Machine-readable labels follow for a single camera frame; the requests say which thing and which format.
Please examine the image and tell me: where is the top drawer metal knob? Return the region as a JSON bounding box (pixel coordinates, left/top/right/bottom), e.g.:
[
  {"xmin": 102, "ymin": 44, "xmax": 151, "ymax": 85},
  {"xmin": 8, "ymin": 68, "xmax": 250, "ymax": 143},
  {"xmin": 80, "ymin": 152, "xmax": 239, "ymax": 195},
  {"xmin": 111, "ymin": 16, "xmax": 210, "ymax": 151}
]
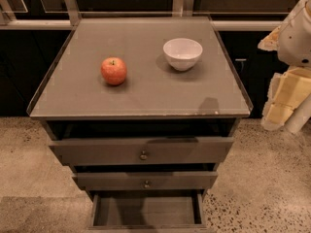
[{"xmin": 140, "ymin": 150, "xmax": 148, "ymax": 160}]

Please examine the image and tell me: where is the metal railing frame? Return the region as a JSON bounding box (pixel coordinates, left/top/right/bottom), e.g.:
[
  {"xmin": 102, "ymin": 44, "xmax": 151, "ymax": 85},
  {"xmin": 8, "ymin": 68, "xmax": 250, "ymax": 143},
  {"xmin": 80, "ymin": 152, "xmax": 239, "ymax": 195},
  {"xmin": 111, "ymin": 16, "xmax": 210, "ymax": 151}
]
[{"xmin": 0, "ymin": 0, "xmax": 297, "ymax": 31}]

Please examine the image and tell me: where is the white ceramic bowl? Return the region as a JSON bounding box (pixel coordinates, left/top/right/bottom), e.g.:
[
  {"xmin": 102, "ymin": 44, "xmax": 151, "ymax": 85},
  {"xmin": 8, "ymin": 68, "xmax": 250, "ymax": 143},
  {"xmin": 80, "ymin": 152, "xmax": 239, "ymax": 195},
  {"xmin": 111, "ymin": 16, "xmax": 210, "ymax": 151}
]
[{"xmin": 163, "ymin": 38, "xmax": 203, "ymax": 71}]

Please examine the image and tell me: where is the bottom grey drawer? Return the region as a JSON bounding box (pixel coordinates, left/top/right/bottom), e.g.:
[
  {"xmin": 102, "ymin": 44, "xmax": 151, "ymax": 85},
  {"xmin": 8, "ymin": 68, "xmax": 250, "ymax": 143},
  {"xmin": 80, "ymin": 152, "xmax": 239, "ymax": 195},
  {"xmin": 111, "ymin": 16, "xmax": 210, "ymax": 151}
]
[{"xmin": 86, "ymin": 190, "xmax": 210, "ymax": 233}]

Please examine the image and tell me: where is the drawer metal knob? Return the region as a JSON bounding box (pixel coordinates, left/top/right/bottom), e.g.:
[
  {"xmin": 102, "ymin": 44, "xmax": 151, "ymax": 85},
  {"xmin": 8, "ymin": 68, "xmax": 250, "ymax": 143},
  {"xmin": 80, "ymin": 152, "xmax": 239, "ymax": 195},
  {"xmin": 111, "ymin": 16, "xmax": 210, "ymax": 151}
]
[
  {"xmin": 143, "ymin": 181, "xmax": 151, "ymax": 188},
  {"xmin": 140, "ymin": 150, "xmax": 148, "ymax": 160}
]

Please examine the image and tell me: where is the grey drawer cabinet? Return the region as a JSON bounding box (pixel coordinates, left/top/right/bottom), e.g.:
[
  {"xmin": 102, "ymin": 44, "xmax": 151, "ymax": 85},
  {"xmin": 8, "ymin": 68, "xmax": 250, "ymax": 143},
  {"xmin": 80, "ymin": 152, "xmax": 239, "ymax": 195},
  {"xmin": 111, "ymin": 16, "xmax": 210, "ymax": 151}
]
[{"xmin": 26, "ymin": 16, "xmax": 254, "ymax": 233}]

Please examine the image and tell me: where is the grey drawer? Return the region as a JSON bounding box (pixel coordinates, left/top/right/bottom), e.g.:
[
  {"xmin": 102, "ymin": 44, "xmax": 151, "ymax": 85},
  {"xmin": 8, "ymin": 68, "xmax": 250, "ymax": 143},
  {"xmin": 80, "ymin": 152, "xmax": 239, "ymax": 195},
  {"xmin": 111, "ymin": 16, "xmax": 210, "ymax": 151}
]
[
  {"xmin": 73, "ymin": 171, "xmax": 218, "ymax": 191},
  {"xmin": 49, "ymin": 137, "xmax": 233, "ymax": 166},
  {"xmin": 86, "ymin": 190, "xmax": 210, "ymax": 233}
]

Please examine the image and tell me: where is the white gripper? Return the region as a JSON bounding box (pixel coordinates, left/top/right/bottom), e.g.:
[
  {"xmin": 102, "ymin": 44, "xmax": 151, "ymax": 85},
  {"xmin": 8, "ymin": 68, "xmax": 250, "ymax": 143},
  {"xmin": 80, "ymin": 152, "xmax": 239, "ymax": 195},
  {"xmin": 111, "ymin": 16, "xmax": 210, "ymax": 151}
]
[{"xmin": 258, "ymin": 0, "xmax": 311, "ymax": 131}]

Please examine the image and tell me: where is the white cylindrical post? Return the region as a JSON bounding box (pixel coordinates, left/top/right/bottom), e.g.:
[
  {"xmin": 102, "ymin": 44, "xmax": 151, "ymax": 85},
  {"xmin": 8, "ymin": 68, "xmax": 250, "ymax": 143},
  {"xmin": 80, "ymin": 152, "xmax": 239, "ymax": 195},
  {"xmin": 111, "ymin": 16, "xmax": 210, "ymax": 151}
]
[{"xmin": 285, "ymin": 94, "xmax": 311, "ymax": 134}]

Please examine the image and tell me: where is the top grey drawer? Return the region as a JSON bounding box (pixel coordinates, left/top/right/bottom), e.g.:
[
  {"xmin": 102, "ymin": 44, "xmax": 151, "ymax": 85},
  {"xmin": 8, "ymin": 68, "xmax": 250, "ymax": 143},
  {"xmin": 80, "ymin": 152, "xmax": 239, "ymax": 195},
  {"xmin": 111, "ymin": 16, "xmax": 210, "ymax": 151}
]
[{"xmin": 49, "ymin": 137, "xmax": 233, "ymax": 166}]

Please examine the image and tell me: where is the middle grey drawer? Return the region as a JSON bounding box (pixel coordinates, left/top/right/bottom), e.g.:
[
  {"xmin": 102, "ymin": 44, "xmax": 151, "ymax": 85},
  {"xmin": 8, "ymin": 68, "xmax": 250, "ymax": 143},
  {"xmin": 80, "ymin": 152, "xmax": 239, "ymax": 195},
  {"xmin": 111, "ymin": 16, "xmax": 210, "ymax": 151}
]
[{"xmin": 73, "ymin": 171, "xmax": 218, "ymax": 191}]

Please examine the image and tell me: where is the red apple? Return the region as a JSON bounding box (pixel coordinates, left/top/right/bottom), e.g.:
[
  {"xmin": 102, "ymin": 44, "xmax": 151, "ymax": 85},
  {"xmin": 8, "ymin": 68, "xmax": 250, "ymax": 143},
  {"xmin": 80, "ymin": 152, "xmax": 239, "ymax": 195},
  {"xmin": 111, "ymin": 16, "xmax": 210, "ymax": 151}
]
[{"xmin": 101, "ymin": 57, "xmax": 127, "ymax": 85}]

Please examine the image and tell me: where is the middle drawer metal knob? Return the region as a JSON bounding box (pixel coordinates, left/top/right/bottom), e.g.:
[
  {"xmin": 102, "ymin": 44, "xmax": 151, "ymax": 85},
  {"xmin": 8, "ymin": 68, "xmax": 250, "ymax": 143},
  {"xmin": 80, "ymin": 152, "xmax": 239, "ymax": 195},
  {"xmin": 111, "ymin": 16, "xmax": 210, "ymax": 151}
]
[{"xmin": 143, "ymin": 181, "xmax": 151, "ymax": 188}]

